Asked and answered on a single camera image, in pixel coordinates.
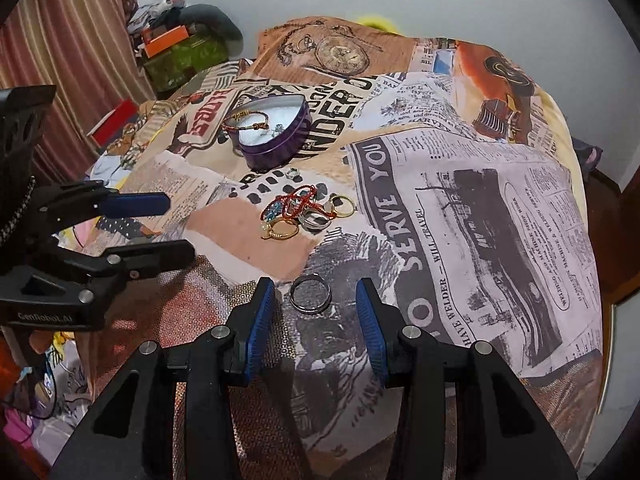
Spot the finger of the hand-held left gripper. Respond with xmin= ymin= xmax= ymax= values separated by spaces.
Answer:
xmin=50 ymin=239 xmax=197 ymax=288
xmin=31 ymin=179 xmax=172 ymax=235

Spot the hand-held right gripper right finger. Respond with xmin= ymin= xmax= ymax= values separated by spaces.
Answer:
xmin=355 ymin=277 xmax=581 ymax=480

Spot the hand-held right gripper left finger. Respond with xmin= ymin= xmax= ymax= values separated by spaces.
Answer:
xmin=50 ymin=277 xmax=277 ymax=480

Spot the plain silver ring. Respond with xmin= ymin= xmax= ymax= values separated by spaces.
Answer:
xmin=289 ymin=274 xmax=333 ymax=314

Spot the purple heart-shaped tin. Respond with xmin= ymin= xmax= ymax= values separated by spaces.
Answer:
xmin=235 ymin=96 xmax=313 ymax=171

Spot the red box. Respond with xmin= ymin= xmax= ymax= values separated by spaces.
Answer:
xmin=87 ymin=99 xmax=141 ymax=149

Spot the colourful printed cloth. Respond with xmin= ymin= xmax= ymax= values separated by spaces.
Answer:
xmin=0 ymin=330 xmax=97 ymax=463

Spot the green patterned box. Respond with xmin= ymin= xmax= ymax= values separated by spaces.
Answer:
xmin=142 ymin=35 xmax=229 ymax=94

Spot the orange box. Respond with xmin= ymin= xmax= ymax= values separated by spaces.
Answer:
xmin=141 ymin=25 xmax=191 ymax=59

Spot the striped brown curtain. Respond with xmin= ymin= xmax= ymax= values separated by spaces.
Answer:
xmin=0 ymin=0 xmax=157 ymax=172

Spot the pile of white clothes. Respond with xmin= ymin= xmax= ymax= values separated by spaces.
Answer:
xmin=127 ymin=0 xmax=186 ymax=36

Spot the grey pillow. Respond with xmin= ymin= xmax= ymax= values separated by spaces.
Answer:
xmin=175 ymin=4 xmax=245 ymax=56

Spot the newspaper print blanket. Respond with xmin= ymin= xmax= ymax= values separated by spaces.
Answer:
xmin=85 ymin=15 xmax=604 ymax=480

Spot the yellow object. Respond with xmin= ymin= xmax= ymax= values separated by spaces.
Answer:
xmin=357 ymin=14 xmax=401 ymax=34

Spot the gold ring with white stone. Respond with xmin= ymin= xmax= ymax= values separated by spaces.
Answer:
xmin=260 ymin=221 xmax=301 ymax=241

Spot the plain gold ring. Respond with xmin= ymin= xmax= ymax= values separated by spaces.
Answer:
xmin=329 ymin=195 xmax=357 ymax=220

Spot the wide silver ring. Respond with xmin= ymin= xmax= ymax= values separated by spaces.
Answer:
xmin=299 ymin=210 xmax=335 ymax=232

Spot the red and gold bracelet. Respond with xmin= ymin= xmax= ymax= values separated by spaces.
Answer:
xmin=221 ymin=110 xmax=271 ymax=137

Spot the red beaded bracelet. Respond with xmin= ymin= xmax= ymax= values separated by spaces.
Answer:
xmin=272 ymin=185 xmax=322 ymax=219

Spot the brown wooden frame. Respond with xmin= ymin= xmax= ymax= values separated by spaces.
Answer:
xmin=585 ymin=167 xmax=640 ymax=311

